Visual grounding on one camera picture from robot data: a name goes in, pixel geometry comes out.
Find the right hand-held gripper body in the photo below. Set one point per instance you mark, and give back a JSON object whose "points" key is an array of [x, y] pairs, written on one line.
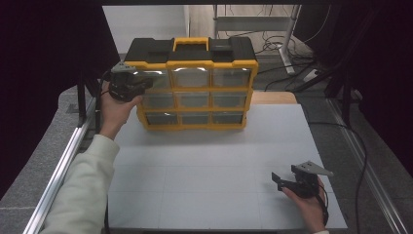
{"points": [[305, 182]]}

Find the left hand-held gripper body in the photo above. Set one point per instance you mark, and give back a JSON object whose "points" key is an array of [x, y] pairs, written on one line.
{"points": [[121, 84]]}

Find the single clear plastic drawer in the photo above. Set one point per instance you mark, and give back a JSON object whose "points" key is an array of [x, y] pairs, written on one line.
{"points": [[161, 80]]}

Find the yellow black drawer organizer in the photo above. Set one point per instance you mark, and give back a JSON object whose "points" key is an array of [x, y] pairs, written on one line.
{"points": [[191, 53]]}

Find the person's right hand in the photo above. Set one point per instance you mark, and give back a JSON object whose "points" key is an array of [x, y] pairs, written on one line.
{"points": [[308, 211]]}

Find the person's left hand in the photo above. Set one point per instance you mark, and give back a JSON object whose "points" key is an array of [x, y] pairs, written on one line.
{"points": [[115, 113]]}

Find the set of clear organizer drawers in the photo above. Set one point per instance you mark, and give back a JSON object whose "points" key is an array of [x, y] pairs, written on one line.
{"points": [[195, 100]]}

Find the wooden board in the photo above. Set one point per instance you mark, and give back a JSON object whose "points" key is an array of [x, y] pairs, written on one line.
{"points": [[274, 97]]}

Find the black curtain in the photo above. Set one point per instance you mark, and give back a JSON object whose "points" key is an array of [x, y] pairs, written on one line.
{"points": [[383, 65], [42, 65]]}

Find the white power strip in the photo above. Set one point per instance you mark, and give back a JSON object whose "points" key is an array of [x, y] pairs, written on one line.
{"points": [[311, 75]]}

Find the black upright post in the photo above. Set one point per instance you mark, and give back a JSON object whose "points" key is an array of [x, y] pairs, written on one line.
{"points": [[81, 104], [346, 104]]}

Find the aluminium rail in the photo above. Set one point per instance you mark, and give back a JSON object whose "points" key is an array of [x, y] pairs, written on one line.
{"points": [[363, 152], [58, 175]]}

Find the grey metal desk frame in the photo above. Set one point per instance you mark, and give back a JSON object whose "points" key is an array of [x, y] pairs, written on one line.
{"points": [[253, 23]]}

